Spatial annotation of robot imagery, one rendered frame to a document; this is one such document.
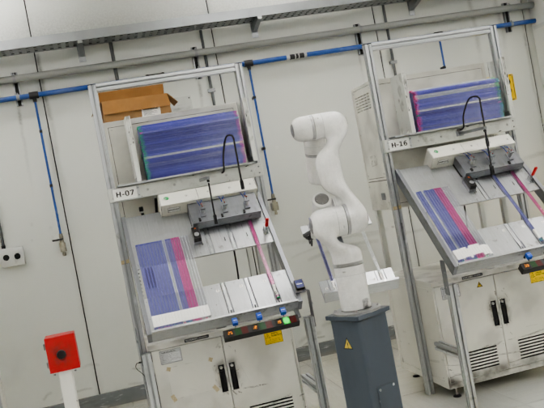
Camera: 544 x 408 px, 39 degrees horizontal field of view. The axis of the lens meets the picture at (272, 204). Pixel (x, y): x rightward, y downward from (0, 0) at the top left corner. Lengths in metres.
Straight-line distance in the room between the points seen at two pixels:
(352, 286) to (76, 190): 2.73
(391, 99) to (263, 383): 1.68
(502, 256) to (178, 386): 1.65
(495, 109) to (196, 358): 2.07
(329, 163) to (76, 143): 2.64
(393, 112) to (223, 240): 1.26
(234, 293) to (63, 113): 2.29
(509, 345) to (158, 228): 1.91
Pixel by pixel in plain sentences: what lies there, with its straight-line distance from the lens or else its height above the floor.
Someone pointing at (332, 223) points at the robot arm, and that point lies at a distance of 3.02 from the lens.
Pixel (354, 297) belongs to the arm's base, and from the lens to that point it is 3.06.
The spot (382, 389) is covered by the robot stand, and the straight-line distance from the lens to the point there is 3.12.
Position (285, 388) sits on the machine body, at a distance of 3.88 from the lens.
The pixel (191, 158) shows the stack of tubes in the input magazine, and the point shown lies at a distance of 3.87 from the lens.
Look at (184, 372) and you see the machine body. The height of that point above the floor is 0.46.
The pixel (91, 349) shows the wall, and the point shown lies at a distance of 5.41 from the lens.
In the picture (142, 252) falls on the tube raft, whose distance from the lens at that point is 3.70.
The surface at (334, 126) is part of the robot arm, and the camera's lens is 3.10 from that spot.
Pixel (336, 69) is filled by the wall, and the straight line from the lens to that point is 5.70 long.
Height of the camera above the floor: 1.24
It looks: 1 degrees down
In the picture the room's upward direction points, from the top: 11 degrees counter-clockwise
